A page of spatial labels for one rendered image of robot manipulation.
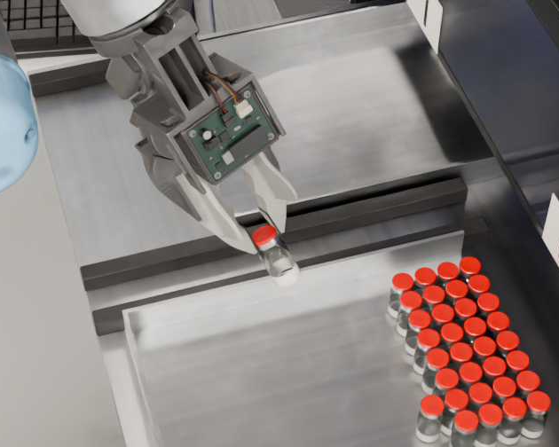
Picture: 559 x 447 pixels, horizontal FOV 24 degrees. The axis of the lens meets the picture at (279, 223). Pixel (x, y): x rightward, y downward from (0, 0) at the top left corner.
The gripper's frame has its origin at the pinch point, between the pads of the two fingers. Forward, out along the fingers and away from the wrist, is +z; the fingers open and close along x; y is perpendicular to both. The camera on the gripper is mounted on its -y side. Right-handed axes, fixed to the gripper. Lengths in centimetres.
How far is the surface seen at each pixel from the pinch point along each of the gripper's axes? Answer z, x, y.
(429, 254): 25.1, 17.1, -17.1
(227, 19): 41, 43, -131
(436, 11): 8.5, 32.5, -25.9
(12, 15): 0, 3, -75
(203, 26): 13, 21, -67
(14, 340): 65, -22, -124
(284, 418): 24.1, -4.7, -9.9
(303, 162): 17.9, 15.0, -33.7
